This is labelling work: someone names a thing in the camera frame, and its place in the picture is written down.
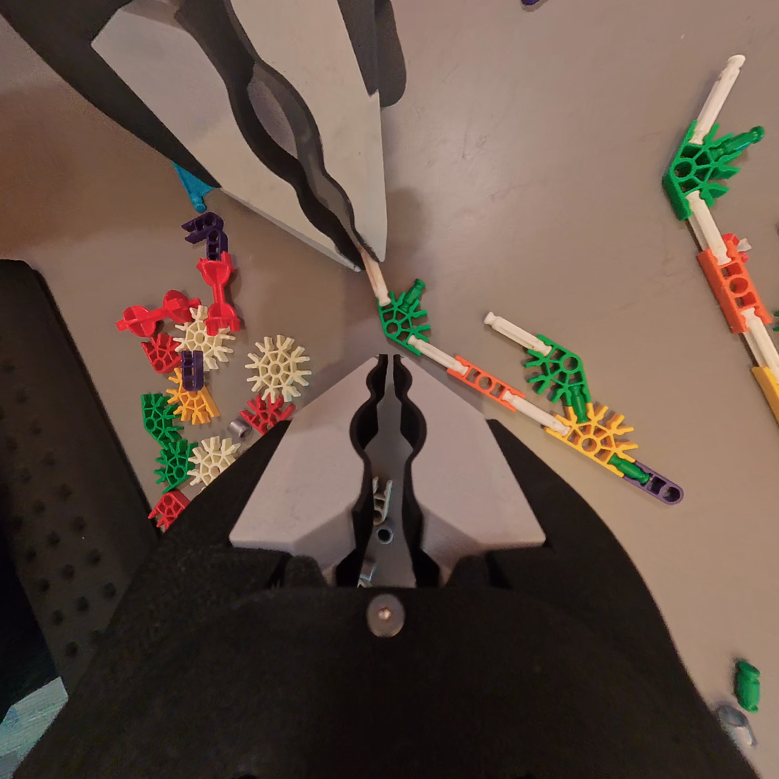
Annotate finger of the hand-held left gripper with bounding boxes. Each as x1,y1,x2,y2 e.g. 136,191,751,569
210,0,389,264
91,0,364,271

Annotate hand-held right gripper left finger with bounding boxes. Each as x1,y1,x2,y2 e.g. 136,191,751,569
228,356,388,586

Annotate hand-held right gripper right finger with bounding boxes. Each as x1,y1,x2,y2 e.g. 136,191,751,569
394,356,547,586

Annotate colourful rod and connector assembly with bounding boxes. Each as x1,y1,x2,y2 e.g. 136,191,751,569
662,54,779,427
360,246,684,507

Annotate blue plastic connector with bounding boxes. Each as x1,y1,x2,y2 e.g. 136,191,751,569
172,162,209,212

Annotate pile of colourful plastic connectors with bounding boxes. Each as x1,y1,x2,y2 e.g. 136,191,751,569
114,211,314,532

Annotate black perforated chair panel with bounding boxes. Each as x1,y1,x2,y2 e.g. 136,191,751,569
0,260,162,695

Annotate short green plastic rod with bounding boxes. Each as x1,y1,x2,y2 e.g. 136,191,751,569
733,659,762,713

